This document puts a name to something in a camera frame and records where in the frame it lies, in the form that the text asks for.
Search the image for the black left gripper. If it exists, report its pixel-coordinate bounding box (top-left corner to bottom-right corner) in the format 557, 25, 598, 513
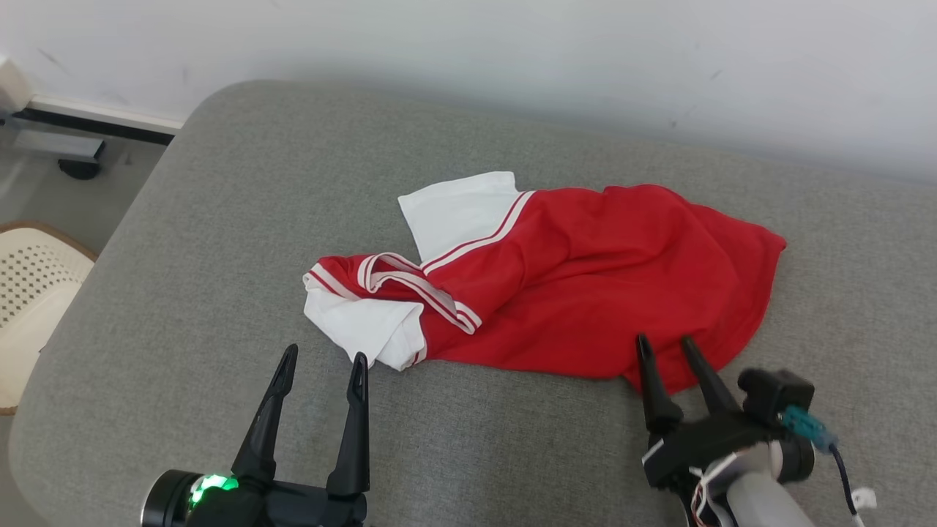
141, 344, 371, 527

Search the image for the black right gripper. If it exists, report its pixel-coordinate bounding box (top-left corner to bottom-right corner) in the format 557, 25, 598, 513
635, 334, 815, 491

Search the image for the red jersey with white sleeves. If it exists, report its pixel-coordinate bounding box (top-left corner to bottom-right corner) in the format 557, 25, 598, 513
302, 171, 788, 396

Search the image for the white perforated laundry basket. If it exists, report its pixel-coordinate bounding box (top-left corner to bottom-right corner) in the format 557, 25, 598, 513
0, 221, 98, 416

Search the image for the black caster wheel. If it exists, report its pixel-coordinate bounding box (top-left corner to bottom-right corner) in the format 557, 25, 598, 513
57, 158, 103, 181

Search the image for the red white wire bundle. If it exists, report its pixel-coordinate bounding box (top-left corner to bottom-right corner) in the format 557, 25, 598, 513
688, 454, 736, 527

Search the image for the teal cable connector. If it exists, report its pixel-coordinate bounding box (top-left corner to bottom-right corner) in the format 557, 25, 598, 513
780, 405, 837, 453

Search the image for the thin black camera cable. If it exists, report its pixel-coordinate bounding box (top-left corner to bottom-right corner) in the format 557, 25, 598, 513
827, 443, 865, 527

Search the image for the grey metal frame bar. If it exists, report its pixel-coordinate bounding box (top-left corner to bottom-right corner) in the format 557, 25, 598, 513
0, 126, 107, 163

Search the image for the white wall duct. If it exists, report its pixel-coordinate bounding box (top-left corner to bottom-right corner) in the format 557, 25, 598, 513
0, 57, 35, 112

